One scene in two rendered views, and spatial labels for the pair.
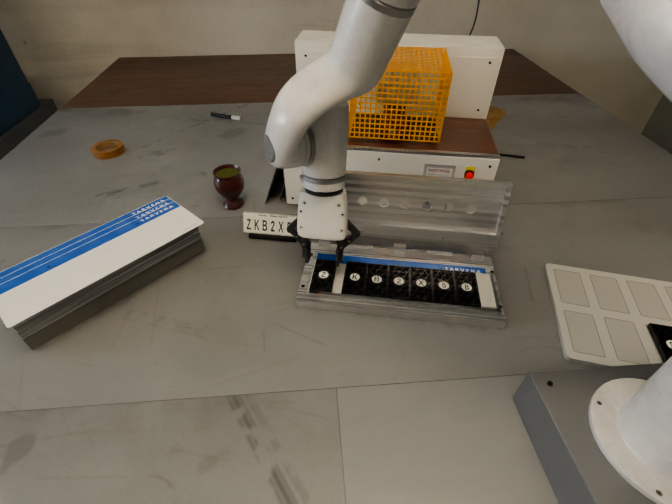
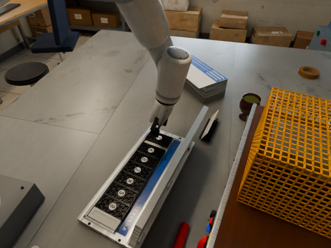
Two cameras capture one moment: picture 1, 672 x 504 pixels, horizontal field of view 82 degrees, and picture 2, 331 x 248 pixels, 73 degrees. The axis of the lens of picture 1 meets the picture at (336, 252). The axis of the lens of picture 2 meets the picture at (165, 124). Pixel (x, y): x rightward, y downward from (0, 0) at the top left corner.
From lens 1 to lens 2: 0.99 m
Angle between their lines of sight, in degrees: 73
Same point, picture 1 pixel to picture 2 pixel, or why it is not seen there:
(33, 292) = not seen: hidden behind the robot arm
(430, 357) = (88, 172)
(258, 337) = (138, 115)
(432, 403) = (69, 163)
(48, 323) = not seen: hidden behind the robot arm
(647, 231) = not seen: outside the picture
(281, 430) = (95, 116)
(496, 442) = (37, 178)
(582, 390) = (6, 201)
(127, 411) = (127, 86)
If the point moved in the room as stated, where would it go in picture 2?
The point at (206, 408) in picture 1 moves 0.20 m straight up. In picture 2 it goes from (116, 101) to (109, 64)
